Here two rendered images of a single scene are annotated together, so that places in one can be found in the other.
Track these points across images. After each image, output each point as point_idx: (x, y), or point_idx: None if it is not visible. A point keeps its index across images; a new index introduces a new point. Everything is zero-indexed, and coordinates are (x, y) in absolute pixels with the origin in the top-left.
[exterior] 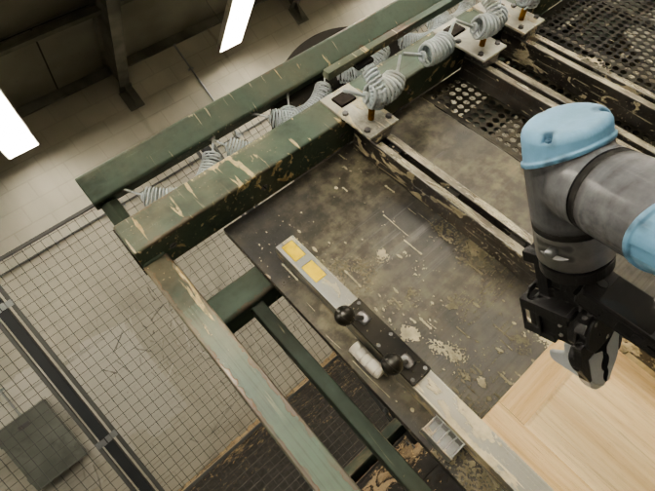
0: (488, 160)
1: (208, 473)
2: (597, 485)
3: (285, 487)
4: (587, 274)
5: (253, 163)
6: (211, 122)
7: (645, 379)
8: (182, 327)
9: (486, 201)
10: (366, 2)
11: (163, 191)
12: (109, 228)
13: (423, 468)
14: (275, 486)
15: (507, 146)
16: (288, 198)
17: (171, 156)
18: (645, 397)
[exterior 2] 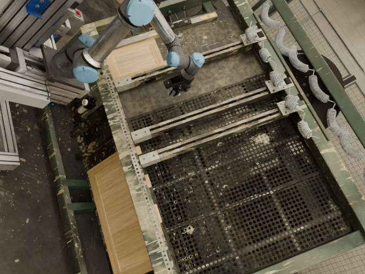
0: (227, 78)
1: (220, 119)
2: (132, 51)
3: (197, 129)
4: None
5: (241, 6)
6: (291, 23)
7: None
8: None
9: (212, 69)
10: None
11: (265, 8)
12: (358, 80)
13: (177, 161)
14: (200, 128)
15: (231, 86)
16: (234, 22)
17: (278, 10)
18: (142, 70)
